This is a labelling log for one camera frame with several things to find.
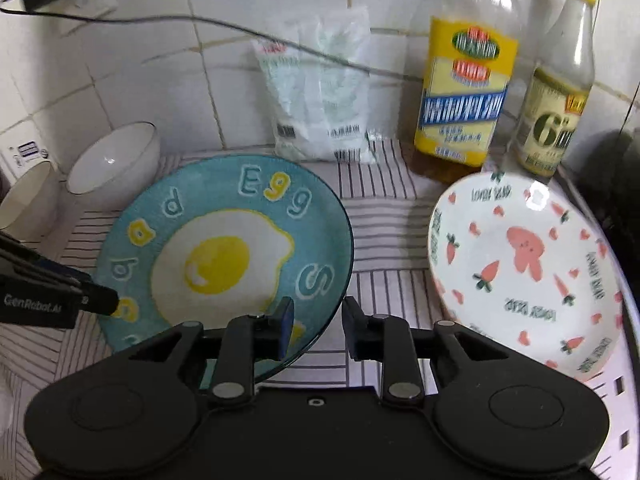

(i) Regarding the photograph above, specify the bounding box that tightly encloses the striped table cloth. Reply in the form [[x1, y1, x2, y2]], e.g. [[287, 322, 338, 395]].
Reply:
[[0, 137, 640, 480]]

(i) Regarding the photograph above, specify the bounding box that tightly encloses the black cable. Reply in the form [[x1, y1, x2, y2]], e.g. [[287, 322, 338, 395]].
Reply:
[[0, 0, 423, 83]]

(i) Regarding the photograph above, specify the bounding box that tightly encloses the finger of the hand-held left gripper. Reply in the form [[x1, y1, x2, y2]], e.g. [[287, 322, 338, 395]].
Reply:
[[77, 284, 121, 317], [0, 230, 95, 293]]

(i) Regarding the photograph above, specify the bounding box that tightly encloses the yellow label oil bottle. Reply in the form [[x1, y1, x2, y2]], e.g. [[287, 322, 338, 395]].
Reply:
[[410, 0, 522, 185]]

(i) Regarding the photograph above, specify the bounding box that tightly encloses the yellow cap vinegar bottle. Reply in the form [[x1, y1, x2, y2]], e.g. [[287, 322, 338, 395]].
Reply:
[[514, 0, 600, 181]]

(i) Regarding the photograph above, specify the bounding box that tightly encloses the white plastic packet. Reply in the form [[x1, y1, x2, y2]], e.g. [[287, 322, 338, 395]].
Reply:
[[252, 5, 378, 165]]

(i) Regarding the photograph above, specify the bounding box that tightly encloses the white wall socket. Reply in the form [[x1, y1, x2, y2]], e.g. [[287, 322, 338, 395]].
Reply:
[[49, 0, 120, 37]]

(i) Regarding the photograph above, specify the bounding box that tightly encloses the blue fried egg plate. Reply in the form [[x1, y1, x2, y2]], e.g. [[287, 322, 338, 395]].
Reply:
[[95, 154, 355, 386]]

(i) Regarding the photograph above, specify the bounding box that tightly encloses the black appliance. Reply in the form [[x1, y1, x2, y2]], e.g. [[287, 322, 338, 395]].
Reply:
[[572, 129, 640, 286]]

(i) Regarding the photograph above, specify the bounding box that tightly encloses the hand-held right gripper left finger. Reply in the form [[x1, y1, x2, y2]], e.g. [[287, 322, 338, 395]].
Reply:
[[127, 296, 296, 408]]

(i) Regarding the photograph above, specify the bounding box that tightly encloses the white ribbed bowl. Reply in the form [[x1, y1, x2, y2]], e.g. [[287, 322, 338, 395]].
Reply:
[[0, 160, 62, 242], [66, 121, 162, 211]]

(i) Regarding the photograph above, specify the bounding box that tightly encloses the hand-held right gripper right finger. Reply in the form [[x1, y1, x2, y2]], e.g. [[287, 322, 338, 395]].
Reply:
[[341, 296, 511, 408]]

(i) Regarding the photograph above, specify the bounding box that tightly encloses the white socket with stickers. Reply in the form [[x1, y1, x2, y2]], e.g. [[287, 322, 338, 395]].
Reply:
[[0, 129, 57, 183]]

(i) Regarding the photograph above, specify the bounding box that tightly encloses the white carrot print plate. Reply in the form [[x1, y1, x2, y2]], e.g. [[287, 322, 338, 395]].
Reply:
[[427, 171, 627, 385]]

